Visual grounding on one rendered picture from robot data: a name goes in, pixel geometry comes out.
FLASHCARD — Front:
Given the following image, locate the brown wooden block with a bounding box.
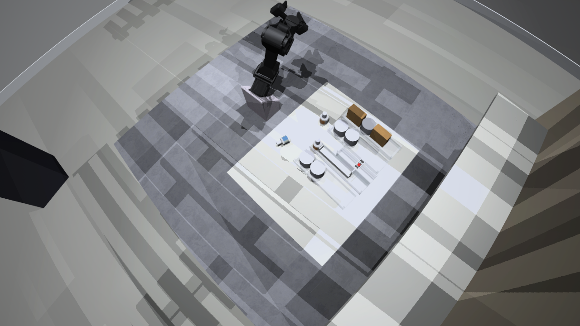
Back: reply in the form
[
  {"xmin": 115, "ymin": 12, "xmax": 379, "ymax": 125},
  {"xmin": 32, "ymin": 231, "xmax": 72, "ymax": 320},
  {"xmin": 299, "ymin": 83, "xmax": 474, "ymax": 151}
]
[
  {"xmin": 346, "ymin": 104, "xmax": 367, "ymax": 127},
  {"xmin": 370, "ymin": 124, "xmax": 392, "ymax": 147}
]

